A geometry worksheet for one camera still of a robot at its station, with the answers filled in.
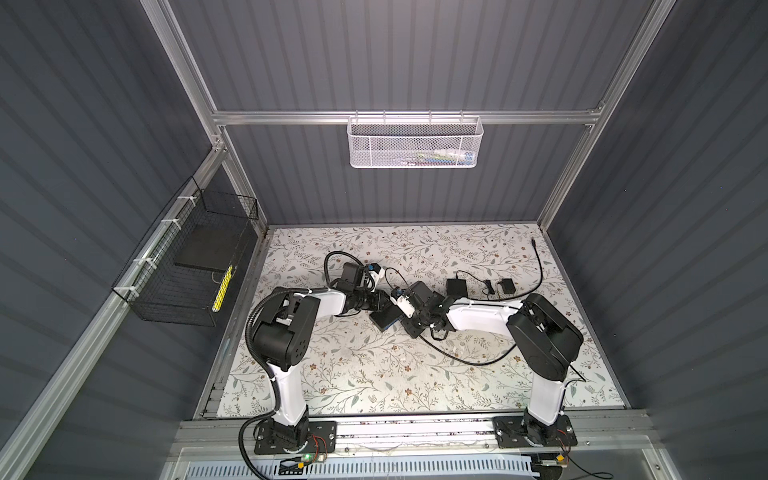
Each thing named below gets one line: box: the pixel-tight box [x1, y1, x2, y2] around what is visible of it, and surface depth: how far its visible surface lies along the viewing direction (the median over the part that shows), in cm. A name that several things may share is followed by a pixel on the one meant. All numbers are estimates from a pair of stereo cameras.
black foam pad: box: [174, 220, 247, 271], surface depth 77 cm
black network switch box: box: [369, 304, 402, 332], surface depth 93 cm
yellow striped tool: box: [212, 265, 233, 313], surface depth 71 cm
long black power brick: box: [446, 279, 468, 297], surface depth 102 cm
